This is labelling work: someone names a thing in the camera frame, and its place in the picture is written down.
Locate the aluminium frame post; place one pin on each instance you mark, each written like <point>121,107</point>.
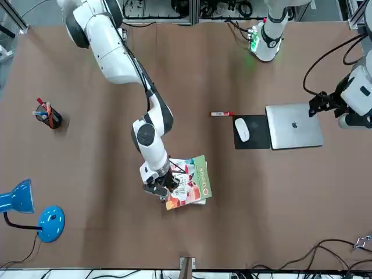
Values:
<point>187,267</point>
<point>360,14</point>

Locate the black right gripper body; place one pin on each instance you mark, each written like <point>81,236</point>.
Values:
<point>167,181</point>

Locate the red capped marker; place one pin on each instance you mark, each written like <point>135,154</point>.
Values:
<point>41,102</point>

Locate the black mouse mat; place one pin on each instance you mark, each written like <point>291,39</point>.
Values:
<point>258,133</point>

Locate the orange pen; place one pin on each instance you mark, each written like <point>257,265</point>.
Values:
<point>50,116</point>

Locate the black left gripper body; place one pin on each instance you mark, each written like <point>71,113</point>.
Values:
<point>331,101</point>

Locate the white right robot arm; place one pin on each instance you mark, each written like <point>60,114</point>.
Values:
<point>113,58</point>

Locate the aluminium frame rail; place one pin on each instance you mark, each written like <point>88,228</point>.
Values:
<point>191,20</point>

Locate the silver laptop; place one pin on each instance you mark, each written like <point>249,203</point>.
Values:
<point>293,130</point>

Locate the white computer mouse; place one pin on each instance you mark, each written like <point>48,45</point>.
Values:
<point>241,130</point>

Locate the blue desk lamp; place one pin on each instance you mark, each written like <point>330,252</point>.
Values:
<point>50,223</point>

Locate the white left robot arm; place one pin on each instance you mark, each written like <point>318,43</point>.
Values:
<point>271,43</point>

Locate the colourful illustrated green book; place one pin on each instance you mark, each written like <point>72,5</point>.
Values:
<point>197,186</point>

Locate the black pen holder cup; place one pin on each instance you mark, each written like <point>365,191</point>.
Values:
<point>55,120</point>

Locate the red and white marker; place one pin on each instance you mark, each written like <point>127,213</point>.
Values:
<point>221,113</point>

